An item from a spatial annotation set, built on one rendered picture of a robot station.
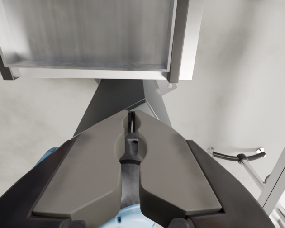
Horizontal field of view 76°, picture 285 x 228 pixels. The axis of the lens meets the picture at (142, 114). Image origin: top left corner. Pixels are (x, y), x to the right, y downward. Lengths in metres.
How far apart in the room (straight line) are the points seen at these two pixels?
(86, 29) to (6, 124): 1.44
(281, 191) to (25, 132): 1.76
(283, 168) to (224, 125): 0.50
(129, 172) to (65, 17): 0.32
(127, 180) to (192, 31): 0.30
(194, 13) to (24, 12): 0.26
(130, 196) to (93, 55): 0.27
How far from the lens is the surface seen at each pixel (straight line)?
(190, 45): 0.35
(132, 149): 0.48
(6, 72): 0.39
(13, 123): 1.68
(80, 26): 0.34
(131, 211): 0.37
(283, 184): 1.35
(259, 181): 1.56
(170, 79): 0.33
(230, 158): 1.67
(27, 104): 1.54
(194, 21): 0.34
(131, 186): 0.39
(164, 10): 0.33
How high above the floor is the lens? 1.21
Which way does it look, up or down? 61 degrees down
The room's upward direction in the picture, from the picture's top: 175 degrees clockwise
